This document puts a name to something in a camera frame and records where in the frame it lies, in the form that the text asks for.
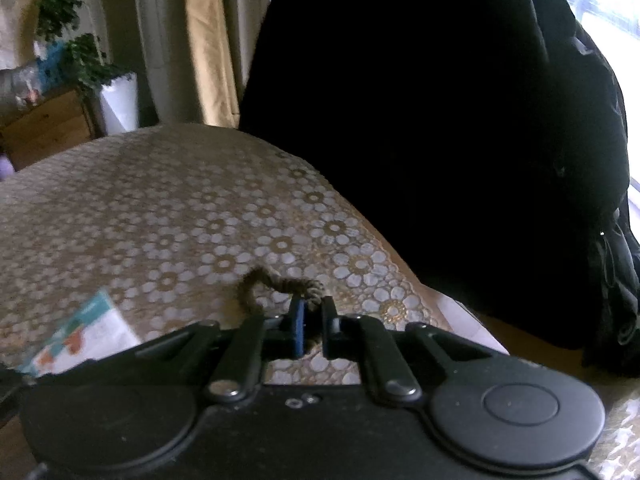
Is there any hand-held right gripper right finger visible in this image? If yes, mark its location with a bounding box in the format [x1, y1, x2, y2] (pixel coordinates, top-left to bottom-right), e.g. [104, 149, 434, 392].
[321, 296, 501, 405]

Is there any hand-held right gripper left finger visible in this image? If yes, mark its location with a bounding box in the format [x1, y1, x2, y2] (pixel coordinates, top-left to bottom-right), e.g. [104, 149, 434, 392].
[132, 296, 308, 404]

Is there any brown fuzzy cord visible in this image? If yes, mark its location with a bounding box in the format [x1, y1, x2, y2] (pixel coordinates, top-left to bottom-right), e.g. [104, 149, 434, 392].
[235, 266, 325, 351]

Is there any patterned tablecloth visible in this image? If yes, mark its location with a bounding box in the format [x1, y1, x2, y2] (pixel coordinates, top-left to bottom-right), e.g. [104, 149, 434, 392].
[0, 122, 640, 480]

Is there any colourful printed packet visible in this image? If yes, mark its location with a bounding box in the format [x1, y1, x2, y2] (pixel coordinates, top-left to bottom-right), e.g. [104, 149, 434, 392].
[19, 287, 142, 377]

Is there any black coat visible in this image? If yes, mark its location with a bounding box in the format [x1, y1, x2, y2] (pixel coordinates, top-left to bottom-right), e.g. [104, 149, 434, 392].
[239, 0, 640, 377]

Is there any white planter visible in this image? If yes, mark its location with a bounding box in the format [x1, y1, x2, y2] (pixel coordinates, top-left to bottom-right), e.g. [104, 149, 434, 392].
[99, 72, 140, 134]

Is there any yellow curtain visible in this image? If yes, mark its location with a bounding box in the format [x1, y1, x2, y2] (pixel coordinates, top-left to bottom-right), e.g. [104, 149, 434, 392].
[186, 0, 242, 129]

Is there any grey curtain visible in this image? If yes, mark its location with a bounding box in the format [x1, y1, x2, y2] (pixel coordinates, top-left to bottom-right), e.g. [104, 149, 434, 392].
[131, 0, 202, 126]

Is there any wooden cabinet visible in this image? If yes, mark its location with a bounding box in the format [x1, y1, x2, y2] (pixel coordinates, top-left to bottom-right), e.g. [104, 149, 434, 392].
[0, 85, 99, 172]

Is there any blue plastic item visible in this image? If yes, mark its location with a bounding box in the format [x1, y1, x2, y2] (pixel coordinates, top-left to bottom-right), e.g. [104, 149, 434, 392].
[34, 42, 69, 87]

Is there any green potted plant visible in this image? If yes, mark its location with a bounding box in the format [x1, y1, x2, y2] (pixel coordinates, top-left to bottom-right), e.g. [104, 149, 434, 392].
[35, 0, 127, 95]

